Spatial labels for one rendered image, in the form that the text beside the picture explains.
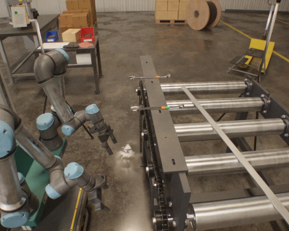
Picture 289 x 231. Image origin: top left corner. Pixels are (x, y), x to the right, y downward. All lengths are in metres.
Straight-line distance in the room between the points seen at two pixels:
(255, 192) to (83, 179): 0.89
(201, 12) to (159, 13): 1.64
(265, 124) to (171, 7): 7.30
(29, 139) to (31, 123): 2.31
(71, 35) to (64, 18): 3.26
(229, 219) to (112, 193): 1.36
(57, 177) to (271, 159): 1.11
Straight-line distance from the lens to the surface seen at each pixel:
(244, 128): 1.57
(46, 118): 1.57
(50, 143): 1.62
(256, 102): 1.90
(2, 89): 1.40
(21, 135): 1.03
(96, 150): 2.64
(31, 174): 1.54
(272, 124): 1.68
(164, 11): 8.58
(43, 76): 1.33
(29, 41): 5.32
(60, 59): 1.40
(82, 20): 6.71
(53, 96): 1.35
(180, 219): 0.91
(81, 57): 3.64
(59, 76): 1.46
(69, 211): 1.79
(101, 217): 2.09
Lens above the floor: 1.77
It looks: 34 degrees down
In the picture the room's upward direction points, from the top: straight up
